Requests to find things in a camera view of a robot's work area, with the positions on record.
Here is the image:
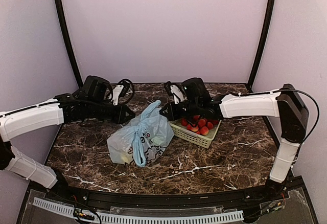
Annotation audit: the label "bunch of small peaches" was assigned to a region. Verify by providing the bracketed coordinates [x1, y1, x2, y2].
[180, 115, 219, 136]

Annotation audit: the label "black corner frame post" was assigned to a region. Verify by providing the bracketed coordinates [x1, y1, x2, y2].
[246, 0, 275, 91]
[54, 0, 83, 87]

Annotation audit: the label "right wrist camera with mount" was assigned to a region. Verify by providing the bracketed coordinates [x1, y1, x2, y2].
[164, 81, 184, 104]

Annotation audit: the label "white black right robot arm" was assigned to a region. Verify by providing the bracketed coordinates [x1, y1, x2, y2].
[160, 78, 312, 200]

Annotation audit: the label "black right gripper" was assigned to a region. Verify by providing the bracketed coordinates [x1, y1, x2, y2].
[159, 99, 201, 121]

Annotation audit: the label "pale green perforated basket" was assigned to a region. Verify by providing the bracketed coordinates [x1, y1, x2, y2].
[169, 119, 221, 149]

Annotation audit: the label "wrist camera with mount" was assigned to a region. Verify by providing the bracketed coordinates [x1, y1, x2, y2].
[105, 78, 135, 106]
[164, 81, 184, 104]

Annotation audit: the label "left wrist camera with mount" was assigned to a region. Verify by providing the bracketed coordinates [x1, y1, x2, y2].
[105, 78, 135, 106]

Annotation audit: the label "black right corner frame post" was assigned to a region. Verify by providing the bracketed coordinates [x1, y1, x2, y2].
[246, 0, 275, 91]

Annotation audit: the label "fruits inside the bag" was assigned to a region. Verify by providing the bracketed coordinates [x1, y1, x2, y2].
[119, 153, 133, 165]

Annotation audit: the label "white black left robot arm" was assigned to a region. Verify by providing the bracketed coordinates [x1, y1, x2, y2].
[1, 94, 135, 201]

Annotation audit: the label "light blue printed plastic bag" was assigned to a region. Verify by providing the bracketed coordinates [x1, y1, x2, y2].
[107, 100, 174, 167]

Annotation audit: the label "black left corner frame post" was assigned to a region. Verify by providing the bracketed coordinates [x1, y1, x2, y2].
[54, 0, 83, 87]

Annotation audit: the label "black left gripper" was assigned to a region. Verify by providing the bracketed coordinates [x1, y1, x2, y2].
[87, 100, 136, 125]

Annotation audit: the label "white slotted cable duct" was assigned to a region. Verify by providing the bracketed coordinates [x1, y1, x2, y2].
[33, 197, 244, 223]

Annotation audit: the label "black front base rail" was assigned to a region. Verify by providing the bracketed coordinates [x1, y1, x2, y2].
[16, 175, 319, 224]

